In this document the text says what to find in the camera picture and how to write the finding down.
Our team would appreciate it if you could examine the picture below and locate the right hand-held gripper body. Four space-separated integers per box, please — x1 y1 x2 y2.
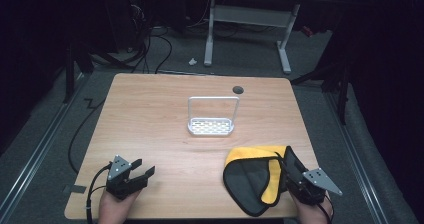
287 167 343 207

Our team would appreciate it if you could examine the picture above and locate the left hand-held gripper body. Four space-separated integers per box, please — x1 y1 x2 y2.
105 154 149 200

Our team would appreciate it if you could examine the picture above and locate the yellow and grey cloth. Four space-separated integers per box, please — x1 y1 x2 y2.
222 145 289 218

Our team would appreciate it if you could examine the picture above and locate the person's right hand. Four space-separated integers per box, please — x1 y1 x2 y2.
293 195 335 224

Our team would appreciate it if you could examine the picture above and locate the person's left hand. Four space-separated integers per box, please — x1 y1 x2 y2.
97 188 141 224

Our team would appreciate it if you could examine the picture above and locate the grey tape piece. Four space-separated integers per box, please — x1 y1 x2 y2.
63 184 87 195

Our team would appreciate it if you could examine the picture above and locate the black metal stand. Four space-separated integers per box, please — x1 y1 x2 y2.
289 59 352 126
62 41 95 105

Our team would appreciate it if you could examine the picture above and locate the dark computer tower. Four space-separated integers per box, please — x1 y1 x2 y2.
102 0 152 52

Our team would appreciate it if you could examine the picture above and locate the white-framed background desk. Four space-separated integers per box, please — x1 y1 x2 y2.
199 0 345 75

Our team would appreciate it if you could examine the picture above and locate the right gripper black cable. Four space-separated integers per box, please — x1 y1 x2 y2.
316 195 335 224

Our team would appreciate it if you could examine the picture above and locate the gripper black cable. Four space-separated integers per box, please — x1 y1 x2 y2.
316 195 335 224
85 163 113 224

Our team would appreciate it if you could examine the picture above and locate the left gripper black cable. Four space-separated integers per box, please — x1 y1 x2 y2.
85 163 113 224

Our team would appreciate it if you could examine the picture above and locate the metal floor rail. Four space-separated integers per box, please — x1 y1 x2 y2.
324 92 390 224
0 73 86 219

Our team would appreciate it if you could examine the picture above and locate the white rack with handle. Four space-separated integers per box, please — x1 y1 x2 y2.
186 95 241 137

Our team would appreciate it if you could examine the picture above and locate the black floor cable bundle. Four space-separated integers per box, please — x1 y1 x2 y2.
125 26 174 75

